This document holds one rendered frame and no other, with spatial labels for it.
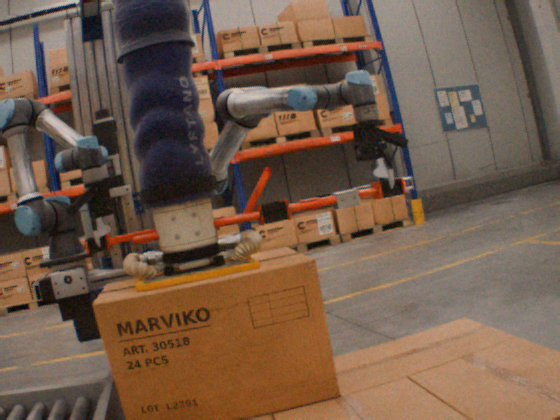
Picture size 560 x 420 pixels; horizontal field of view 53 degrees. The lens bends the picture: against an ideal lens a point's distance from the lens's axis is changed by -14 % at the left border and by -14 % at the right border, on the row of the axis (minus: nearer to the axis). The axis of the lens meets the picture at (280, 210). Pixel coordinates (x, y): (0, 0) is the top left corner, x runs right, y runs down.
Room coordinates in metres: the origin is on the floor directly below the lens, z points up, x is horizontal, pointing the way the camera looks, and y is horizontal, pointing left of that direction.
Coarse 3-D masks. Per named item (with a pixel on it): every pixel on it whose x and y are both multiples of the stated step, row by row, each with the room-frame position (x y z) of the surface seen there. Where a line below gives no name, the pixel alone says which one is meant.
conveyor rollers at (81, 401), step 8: (80, 400) 1.94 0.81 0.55; (88, 400) 1.98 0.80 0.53; (0, 408) 1.92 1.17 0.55; (16, 408) 1.90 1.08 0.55; (24, 408) 1.94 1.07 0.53; (40, 408) 1.90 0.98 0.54; (56, 408) 1.87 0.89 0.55; (64, 408) 1.92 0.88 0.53; (80, 408) 1.86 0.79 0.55; (88, 408) 1.95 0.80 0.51; (96, 408) 1.85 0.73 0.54; (0, 416) 1.86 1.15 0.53; (8, 416) 1.81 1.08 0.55; (16, 416) 1.83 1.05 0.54; (32, 416) 1.80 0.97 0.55; (40, 416) 1.85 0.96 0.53; (56, 416) 1.79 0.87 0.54; (72, 416) 1.77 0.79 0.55; (80, 416) 1.79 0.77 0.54
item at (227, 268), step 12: (216, 264) 1.70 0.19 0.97; (228, 264) 1.69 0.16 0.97; (240, 264) 1.68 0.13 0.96; (252, 264) 1.67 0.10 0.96; (156, 276) 1.71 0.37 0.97; (168, 276) 1.67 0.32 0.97; (180, 276) 1.66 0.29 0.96; (192, 276) 1.65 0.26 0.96; (204, 276) 1.65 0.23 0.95; (216, 276) 1.66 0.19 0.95; (144, 288) 1.63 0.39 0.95; (156, 288) 1.63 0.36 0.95
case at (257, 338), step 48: (192, 288) 1.59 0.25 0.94; (240, 288) 1.61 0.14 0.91; (288, 288) 1.63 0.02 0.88; (144, 336) 1.57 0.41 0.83; (192, 336) 1.59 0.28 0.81; (240, 336) 1.61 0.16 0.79; (288, 336) 1.63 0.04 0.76; (144, 384) 1.56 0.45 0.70; (192, 384) 1.58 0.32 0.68; (240, 384) 1.60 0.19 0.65; (288, 384) 1.62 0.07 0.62; (336, 384) 1.64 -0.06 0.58
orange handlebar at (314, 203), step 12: (360, 192) 1.84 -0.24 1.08; (372, 192) 1.85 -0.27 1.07; (300, 204) 1.82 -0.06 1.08; (312, 204) 1.82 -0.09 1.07; (324, 204) 1.83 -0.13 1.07; (228, 216) 1.83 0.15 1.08; (240, 216) 1.79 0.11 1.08; (252, 216) 1.79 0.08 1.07; (120, 240) 2.00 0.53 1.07; (144, 240) 1.74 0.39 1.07
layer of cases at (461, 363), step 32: (352, 352) 2.06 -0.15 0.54; (384, 352) 1.97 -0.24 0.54; (416, 352) 1.88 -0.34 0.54; (448, 352) 1.80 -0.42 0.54; (480, 352) 1.71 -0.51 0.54; (512, 352) 1.62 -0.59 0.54; (544, 352) 1.53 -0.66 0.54; (352, 384) 1.73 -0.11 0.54; (384, 384) 1.66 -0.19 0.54; (416, 384) 1.60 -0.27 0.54; (448, 384) 1.52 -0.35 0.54; (480, 384) 1.46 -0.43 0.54; (512, 384) 1.39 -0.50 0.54; (544, 384) 1.32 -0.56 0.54; (256, 416) 1.61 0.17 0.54; (288, 416) 1.57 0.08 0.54; (320, 416) 1.52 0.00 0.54; (352, 416) 1.47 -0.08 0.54; (384, 416) 1.42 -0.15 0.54; (416, 416) 1.37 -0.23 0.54; (448, 416) 1.31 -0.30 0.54; (480, 416) 1.26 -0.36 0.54; (512, 416) 1.20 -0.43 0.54; (544, 416) 1.14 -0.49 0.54
